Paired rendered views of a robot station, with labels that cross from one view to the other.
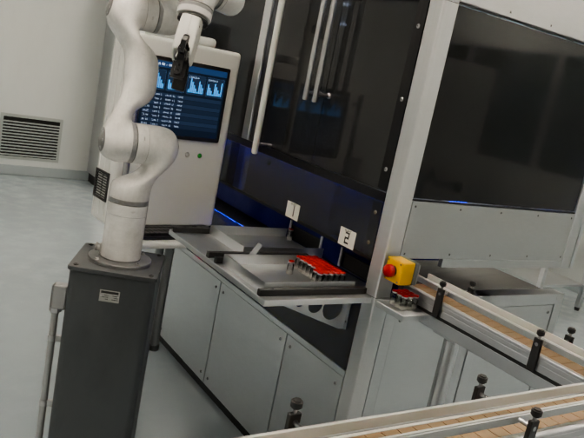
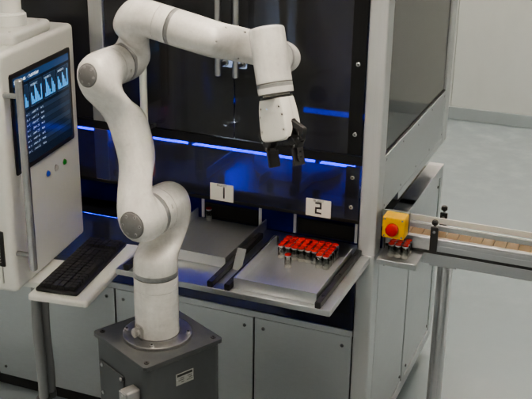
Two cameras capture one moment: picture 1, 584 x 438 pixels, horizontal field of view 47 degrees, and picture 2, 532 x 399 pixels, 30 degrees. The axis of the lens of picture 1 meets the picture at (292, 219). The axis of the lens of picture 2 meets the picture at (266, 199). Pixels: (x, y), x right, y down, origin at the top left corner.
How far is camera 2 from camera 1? 1.72 m
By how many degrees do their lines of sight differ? 33
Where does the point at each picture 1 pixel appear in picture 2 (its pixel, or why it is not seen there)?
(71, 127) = not seen: outside the picture
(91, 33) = not seen: outside the picture
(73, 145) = not seen: outside the picture
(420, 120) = (386, 82)
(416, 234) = (388, 182)
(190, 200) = (66, 215)
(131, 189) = (171, 263)
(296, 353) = (275, 332)
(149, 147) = (177, 212)
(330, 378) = (333, 343)
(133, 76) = (138, 144)
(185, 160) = (55, 174)
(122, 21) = (115, 90)
